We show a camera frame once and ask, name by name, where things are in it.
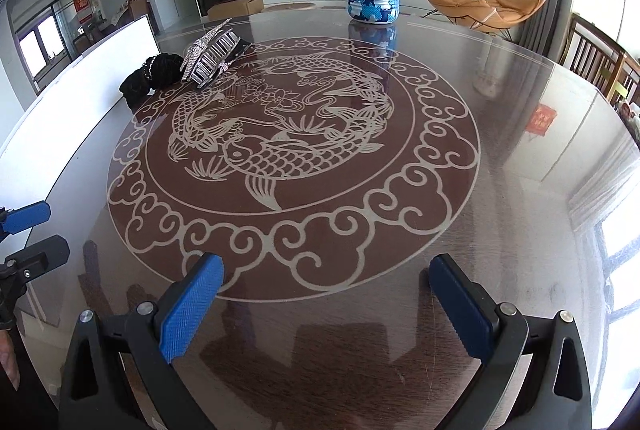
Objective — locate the person's left hand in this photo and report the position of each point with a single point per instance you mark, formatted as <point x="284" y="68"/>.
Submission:
<point x="9" y="360"/>

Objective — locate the wooden chair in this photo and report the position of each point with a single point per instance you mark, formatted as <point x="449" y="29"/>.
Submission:
<point x="585" y="52"/>

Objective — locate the black scrunchie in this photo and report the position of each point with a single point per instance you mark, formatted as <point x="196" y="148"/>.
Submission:
<point x="160" y="69"/>

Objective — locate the red door poster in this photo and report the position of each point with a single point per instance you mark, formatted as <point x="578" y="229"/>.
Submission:
<point x="83" y="3"/>

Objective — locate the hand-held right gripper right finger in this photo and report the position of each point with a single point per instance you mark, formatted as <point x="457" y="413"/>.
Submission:
<point x="460" y="305"/>

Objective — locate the brown wooden sideboard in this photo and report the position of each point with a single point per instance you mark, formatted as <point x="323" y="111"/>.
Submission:
<point x="137" y="7"/>

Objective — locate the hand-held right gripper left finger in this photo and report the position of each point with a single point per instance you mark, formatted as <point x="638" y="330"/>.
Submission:
<point x="192" y="307"/>

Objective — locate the glass desktop with fish pattern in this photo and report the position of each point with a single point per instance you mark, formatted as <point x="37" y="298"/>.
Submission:
<point x="500" y="210"/>

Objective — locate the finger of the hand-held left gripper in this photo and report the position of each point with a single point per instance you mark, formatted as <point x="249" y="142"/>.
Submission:
<point x="47" y="252"/>
<point x="30" y="217"/>

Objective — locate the silver hair claw clip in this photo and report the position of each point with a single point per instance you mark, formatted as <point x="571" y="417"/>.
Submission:
<point x="210" y="54"/>

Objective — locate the white board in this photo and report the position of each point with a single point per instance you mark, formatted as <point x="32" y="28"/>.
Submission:
<point x="75" y="109"/>

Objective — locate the cardboard box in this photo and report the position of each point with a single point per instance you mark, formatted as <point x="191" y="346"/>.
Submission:
<point x="235" y="7"/>

